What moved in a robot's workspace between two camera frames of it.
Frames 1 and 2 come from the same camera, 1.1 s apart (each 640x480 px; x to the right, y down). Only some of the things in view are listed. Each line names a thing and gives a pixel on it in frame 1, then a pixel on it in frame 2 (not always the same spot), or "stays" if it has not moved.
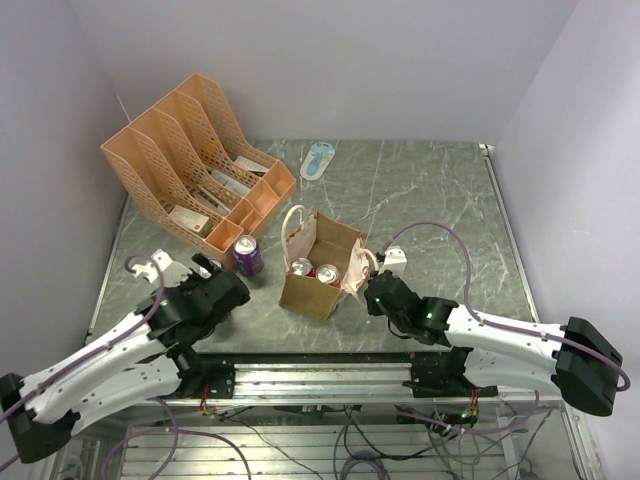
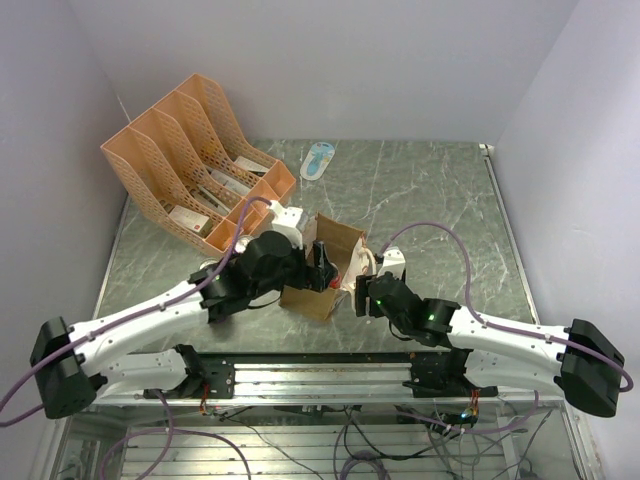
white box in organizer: [250, 164] stays
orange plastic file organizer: [187, 163] stays
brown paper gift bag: [324, 242] stays
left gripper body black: [196, 279] → [297, 273]
